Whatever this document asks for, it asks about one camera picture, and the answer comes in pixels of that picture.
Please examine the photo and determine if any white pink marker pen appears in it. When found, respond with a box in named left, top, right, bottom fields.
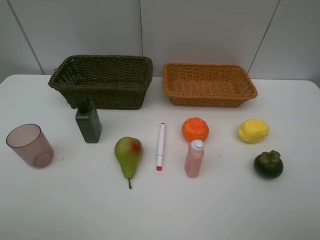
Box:
left=156, top=123, right=166, bottom=171

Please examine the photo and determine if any orange mandarin fruit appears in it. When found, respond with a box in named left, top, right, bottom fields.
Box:
left=181, top=117, right=210, bottom=142

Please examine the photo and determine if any green red pear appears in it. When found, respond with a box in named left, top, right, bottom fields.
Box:
left=114, top=136, right=144, bottom=190

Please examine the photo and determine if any pink lotion bottle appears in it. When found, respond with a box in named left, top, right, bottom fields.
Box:
left=184, top=139, right=205, bottom=178

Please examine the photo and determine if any yellow lemon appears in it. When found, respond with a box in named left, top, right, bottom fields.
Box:
left=237, top=119, right=269, bottom=144

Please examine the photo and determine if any orange wicker basket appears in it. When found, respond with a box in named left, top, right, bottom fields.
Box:
left=162, top=63, right=258, bottom=108

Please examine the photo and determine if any dark brown wicker basket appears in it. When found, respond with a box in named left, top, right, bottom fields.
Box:
left=48, top=55, right=154, bottom=110

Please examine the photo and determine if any dark green pump bottle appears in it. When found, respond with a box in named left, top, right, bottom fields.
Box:
left=75, top=95, right=102, bottom=144

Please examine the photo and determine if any translucent pink plastic cup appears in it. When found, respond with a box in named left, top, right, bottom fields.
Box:
left=6, top=123, right=54, bottom=169

